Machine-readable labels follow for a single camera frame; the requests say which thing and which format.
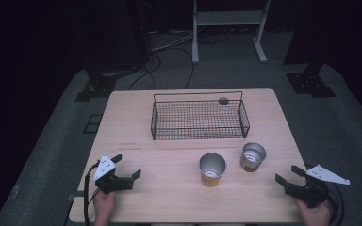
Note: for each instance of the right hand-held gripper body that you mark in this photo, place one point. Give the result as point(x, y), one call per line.
point(311, 191)

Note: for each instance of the dark equipment stand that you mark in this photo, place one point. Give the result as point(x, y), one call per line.
point(116, 37)

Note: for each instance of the silver cup with brown label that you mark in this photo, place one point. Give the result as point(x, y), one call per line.
point(252, 158)

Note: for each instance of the yellow paper cup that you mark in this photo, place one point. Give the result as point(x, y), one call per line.
point(212, 171)

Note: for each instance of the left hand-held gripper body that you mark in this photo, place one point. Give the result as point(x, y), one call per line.
point(105, 168)

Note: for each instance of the black stand base plate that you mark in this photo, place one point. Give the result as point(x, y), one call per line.
point(95, 89)
point(311, 83)

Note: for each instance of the dark round disc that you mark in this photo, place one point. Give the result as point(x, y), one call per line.
point(223, 100)

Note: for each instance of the person's right hand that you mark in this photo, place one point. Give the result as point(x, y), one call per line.
point(315, 216)

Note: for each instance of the person's left hand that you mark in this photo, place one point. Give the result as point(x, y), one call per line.
point(103, 205)

